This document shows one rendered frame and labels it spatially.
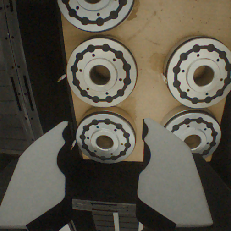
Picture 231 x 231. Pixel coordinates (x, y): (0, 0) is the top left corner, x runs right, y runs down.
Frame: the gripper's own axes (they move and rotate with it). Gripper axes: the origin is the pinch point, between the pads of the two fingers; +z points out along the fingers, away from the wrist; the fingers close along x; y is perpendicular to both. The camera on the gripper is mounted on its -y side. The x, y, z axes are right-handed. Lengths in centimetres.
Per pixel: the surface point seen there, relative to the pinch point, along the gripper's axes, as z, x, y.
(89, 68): 13.8, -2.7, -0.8
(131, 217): 16.7, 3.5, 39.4
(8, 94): 19.9, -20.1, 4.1
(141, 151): 16.5, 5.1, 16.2
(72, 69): 15.1, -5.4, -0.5
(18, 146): 20.1, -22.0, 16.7
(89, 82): 13.9, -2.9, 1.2
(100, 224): 17.9, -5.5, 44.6
